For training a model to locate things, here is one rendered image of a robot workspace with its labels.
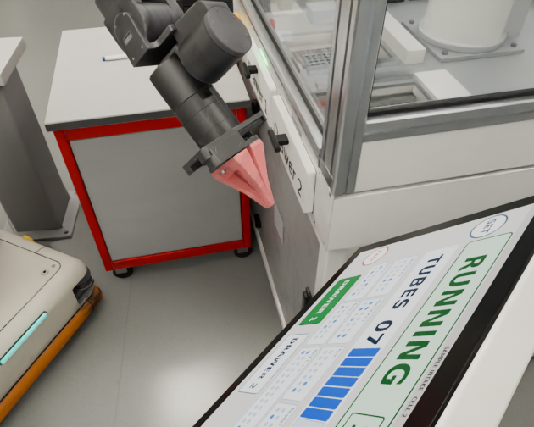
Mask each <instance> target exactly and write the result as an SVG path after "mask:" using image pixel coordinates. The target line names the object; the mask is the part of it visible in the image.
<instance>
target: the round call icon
mask: <svg viewBox="0 0 534 427"><path fill-rule="evenodd" d="M394 244H395V243H394ZM394 244H392V245H388V246H385V247H380V248H376V249H374V250H372V251H371V252H370V254H369V255H368V256H367V257H366V258H365V259H364V260H363V261H362V262H361V264H360V265H359V266H358V267H357V268H361V267H364V266H368V265H372V264H376V263H379V262H380V261H381V260H382V259H383V257H384V256H385V255H386V254H387V253H388V251H389V250H390V249H391V248H392V247H393V246H394ZM357 268H356V269H357Z"/></svg>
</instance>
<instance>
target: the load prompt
mask: <svg viewBox="0 0 534 427"><path fill-rule="evenodd" d="M514 232H515V231H511V232H508V233H504V234H500V235H496V236H490V237H487V238H483V239H480V240H476V241H469V242H468V243H467V244H466V246H465V247H464V249H463V250H462V252H461V253H460V254H459V255H458V257H457V258H456V259H455V261H454V262H453V264H452V265H451V267H450V268H449V269H448V271H447V272H446V274H445V275H444V276H443V277H442V279H441V280H440V282H439V283H438V284H437V286H436V287H435V289H434V290H433V292H432V293H431V294H430V296H429V297H428V298H427V299H426V301H425V302H424V304H423V305H422V307H421V308H420V310H419V311H418V313H417V314H416V315H415V316H414V317H413V319H412V320H411V322H410V323H409V325H408V326H407V328H406V329H405V330H404V332H403V333H402V335H400V337H399V338H398V340H397V341H396V343H395V344H394V345H393V347H392V348H391V350H390V351H389V353H388V354H387V355H386V356H385V358H384V359H383V360H382V362H381V363H380V365H379V366H378V368H377V369H376V370H375V372H374V373H373V375H371V377H370V378H369V380H368V381H367V383H366V384H365V385H364V387H363V389H362V390H361V391H360V393H359V394H358V395H357V396H356V398H355V399H354V400H353V402H352V404H351V405H350V406H349V408H348V410H347V411H346V412H345V414H343V416H342V417H341V419H340V420H339V421H338V423H337V425H336V426H335V427H390V426H391V424H392V422H393V420H394V419H395V418H396V417H397V415H398V413H399V411H400V410H401V408H402V407H403V405H404V404H405V402H406V401H407V399H408V398H409V396H410V394H411V393H412V391H413V389H414V388H415V387H416V385H417V384H418V382H419V380H420V378H421V377H422V375H423V374H424V373H425V371H426V369H427V368H428V366H429V365H430V363H431V361H432V359H433V358H434V357H435V356H436V354H437V352H438V351H439V349H440V347H441V346H442V344H443V342H445V340H446V339H447V337H448V335H449V333H450V332H451V330H452V329H453V327H454V326H455V324H456V323H457V321H458V320H459V318H460V316H461V314H462V313H463V312H464V310H465V309H466V307H467V306H468V304H469V302H470V300H471V299H472V297H473V296H474V295H475V293H476V291H477V290H478V288H479V287H480V285H481V283H482V281H484V279H485V278H486V276H487V274H488V272H489V271H490V269H491V268H492V266H493V265H494V264H495V262H496V260H497V259H498V257H499V255H500V254H501V252H502V251H503V249H504V248H505V246H506V245H507V243H508V242H509V239H510V238H511V236H512V235H513V234H514Z"/></svg>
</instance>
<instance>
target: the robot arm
mask: <svg viewBox="0 0 534 427"><path fill-rule="evenodd" d="M95 4H96V6H97V8H98V9H99V11H100V12H101V14H102V15H103V17H104V18H105V21H104V22H103V23H104V25H105V26H106V28H107V29H108V31H109V33H110V34H111V36H112V37H113V38H114V40H115V41H116V43H117V44H118V46H119V47H120V49H121V50H122V51H123V52H124V53H125V54H126V56H127V57H128V59H129V60H130V62H131V64H132V66H133V68H135V67H144V66H154V65H158V67H157V68H156V70H155V71H154V72H152V74H151V75H150V76H149V77H150V78H149V80H150V81H151V82H152V84H153V85H154V87H155V88H156V90H157V91H158V92H159V94H160V95H161V97H162V98H163V99H164V100H165V102H166V103H167V104H168V106H169V107H170V109H171V110H172V112H173V113H174V114H175V116H176V117H177V119H178V120H179V121H180V122H181V124H182V125H183V126H184V128H185V129H186V131H187V132H188V134H189V135H190V136H191V138H192V139H193V140H194V141H195V143H196V144H197V146H198V147H199V148H200V150H199V151H198V152H197V153H196V154H195V155H194V156H193V157H192V158H191V159H190V160H189V161H188V162H187V163H186V164H185V165H184V166H183V167H182V168H183V169H184V170H185V171H186V173H187V174H188V176H190V175H192V174H193V173H194V172H195V171H196V170H197V169H199V168H201V167H202V166H206V165H207V166H208V167H209V172H210V174H211V175H212V176H213V177H214V178H215V179H216V180H218V181H220V182H222V183H224V184H226V185H228V186H230V187H232V188H234V189H236V190H238V191H240V192H242V193H244V194H246V195H247V196H249V197H251V198H252V199H253V200H254V201H255V202H257V203H259V204H260V205H262V206H263V207H265V208H269V207H270V206H272V205H273V204H274V203H275V202H274V198H273V195H272V192H271V189H270V183H269V180H268V175H267V169H266V162H265V155H264V144H263V142H262V141H261V140H260V138H259V136H258V135H255V136H253V137H251V136H252V133H251V132H250V131H251V130H253V129H254V128H256V127H257V126H261V125H262V124H263V123H264V122H265V121H266V120H267V118H266V117H265V115H264V114H263V112H262V111H259V112H258V113H256V114H255V115H253V116H252V117H250V118H249V119H246V120H245V121H243V122H242V123H241V124H240V122H239V121H238V120H237V118H236V116H235V115H234V114H233V113H232V111H231V110H230V109H229V107H228V106H227V104H226V103H225V101H224V100H223V98H222V97H221V96H220V94H219V93H218V92H217V91H216V89H215V88H214V87H213V85H212V84H214V83H216V82H218V81H219V80H220V79H221V78H222V77H223V76H224V75H225V74H226V73H227V72H228V71H229V70H230V69H231V68H232V67H233V66H234V65H235V64H236V63H237V62H238V61H239V60H240V59H241V58H242V57H243V56H244V55H245V54H246V53H247V52H248V51H249V50H250V49H251V46H252V40H251V36H250V34H249V32H248V29H247V27H246V26H245V25H244V24H243V23H242V21H241V20H240V19H239V18H238V17H237V16H236V15H235V14H233V13H232V12H231V11H230V10H229V8H228V6H227V4H226V3H224V2H216V1H196V2H195V3H194V4H193V5H192V6H191V7H190V8H189V9H188V10H187V11H186V12H185V13H183V11H182V10H181V8H180V6H179V5H178V3H177V2H176V1H175V0H95Z"/></svg>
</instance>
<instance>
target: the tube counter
mask: <svg viewBox="0 0 534 427"><path fill-rule="evenodd" d="M405 318H406V317H399V318H390V319H374V320H373V321H372V322H371V324H370V325H369V327H368V328H367V329H366V330H365V332H364V333H363V334H362V336H361V337H360V338H359V339H358V340H357V341H356V343H355V344H354V345H353V347H352V348H351V349H350V350H349V352H348V353H347V354H346V356H345V357H344V358H343V360H342V361H341V362H340V363H339V364H338V365H337V367H336V368H335V369H334V371H333V372H332V373H331V375H330V376H329V377H328V378H327V380H326V381H325V382H324V384H323V385H322V386H321V388H319V390H318V391H317V392H316V393H315V394H314V396H313V397H312V398H311V400H310V401H309V403H308V404H307V405H306V406H305V408H304V409H303V410H302V412H301V413H300V414H299V415H298V416H297V417H296V419H295V420H294V421H293V422H292V424H291V425H290V426H289V427H326V426H327V424H328V423H329V422H330V420H331V419H332V417H333V416H334V415H335V413H336V412H337V410H338V409H339V407H340V406H341V405H342V404H343V403H344V401H345V400H346V398H347V397H348V395H349V394H350V393H351V391H352V390H353V388H354V387H355V386H356V385H357V384H358V382H359V381H360V379H361V378H362V377H363V375H364V374H365V372H366V371H367V369H368V368H369V367H370V365H371V364H372V363H373V362H374V361H375V359H376V358H377V356H378V355H379V353H380V352H381V350H382V349H383V348H384V346H385V345H386V344H387V343H388V342H389V340H390V339H391V337H392V336H393V334H394V333H395V332H396V330H397V329H398V327H399V326H400V324H401V323H402V322H403V321H404V320H405Z"/></svg>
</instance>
